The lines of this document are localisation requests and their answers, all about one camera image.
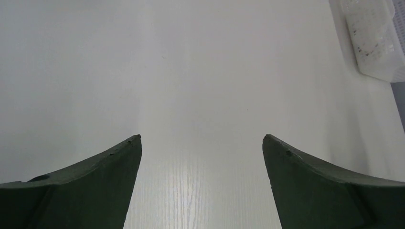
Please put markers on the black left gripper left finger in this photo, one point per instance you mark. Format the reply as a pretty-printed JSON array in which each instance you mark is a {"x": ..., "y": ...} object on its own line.
[{"x": 92, "y": 194}]

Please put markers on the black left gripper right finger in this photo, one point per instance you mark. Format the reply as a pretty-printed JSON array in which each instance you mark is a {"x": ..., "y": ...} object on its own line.
[{"x": 311, "y": 193}]

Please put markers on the white plastic basket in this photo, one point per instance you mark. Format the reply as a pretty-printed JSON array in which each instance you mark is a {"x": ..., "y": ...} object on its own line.
[{"x": 376, "y": 29}]

